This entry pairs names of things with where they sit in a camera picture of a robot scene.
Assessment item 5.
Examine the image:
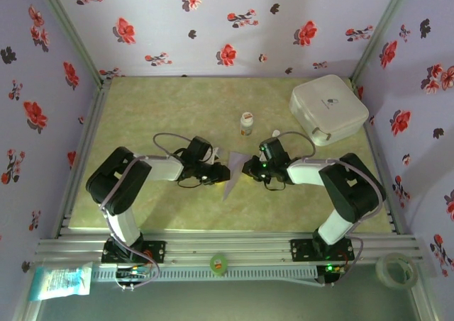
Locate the aluminium side rail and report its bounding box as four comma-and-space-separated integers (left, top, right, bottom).
52, 78, 114, 240
350, 79, 409, 236

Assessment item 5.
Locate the small circuit board with wires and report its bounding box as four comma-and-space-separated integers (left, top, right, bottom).
324, 263, 347, 276
115, 264, 152, 281

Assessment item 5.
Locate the white pill bottle orange label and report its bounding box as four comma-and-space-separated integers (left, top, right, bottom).
240, 111, 255, 137

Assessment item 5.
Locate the aluminium corner post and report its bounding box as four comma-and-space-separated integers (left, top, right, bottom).
10, 285, 45, 321
350, 0, 415, 84
411, 264, 443, 321
32, 0, 108, 85

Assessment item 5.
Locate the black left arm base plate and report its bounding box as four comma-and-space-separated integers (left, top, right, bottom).
101, 240, 167, 264

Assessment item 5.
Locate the green round sticker roll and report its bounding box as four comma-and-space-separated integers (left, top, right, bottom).
209, 252, 228, 276

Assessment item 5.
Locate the lilac cloth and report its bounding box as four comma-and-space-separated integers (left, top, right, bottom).
221, 152, 250, 203

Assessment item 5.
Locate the clear adhesive tape roll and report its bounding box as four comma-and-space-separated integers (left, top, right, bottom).
375, 252, 419, 291

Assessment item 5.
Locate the blue wet wipes packet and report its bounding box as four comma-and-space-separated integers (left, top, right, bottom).
28, 262, 94, 303

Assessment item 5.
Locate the long aluminium mounting rail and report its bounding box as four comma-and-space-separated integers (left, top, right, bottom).
35, 230, 428, 265

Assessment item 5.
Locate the lilac left arm cable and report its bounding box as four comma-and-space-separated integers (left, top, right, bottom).
99, 133, 196, 292

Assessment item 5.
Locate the translucent white plastic storage box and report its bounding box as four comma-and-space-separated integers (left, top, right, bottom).
287, 74, 370, 147

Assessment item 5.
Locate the grey slotted cable duct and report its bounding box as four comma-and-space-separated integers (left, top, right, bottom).
91, 265, 319, 283

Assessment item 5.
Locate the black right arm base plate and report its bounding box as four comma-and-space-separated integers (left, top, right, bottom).
289, 238, 355, 262

